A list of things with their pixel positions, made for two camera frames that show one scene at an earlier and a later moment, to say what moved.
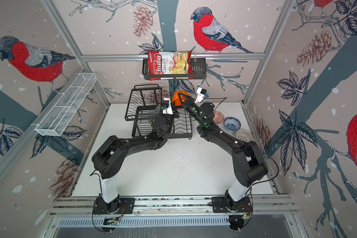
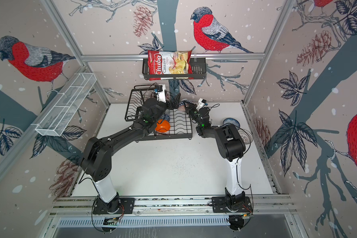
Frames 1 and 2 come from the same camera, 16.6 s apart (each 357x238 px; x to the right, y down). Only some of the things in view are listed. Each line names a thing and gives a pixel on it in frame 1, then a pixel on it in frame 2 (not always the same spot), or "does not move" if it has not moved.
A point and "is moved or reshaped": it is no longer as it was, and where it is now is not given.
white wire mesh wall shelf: x=65 y=105 does not move
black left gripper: x=174 y=114 to x=175 y=104
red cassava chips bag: x=169 y=62 does not move
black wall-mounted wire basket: x=199 y=70 does not move
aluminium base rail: x=262 y=205 does not move
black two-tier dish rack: x=145 y=102 does not move
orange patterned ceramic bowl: x=218 y=117 is moved or reshaped
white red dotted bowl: x=244 y=134 does not move
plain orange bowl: x=176 y=99 is moved or reshaped
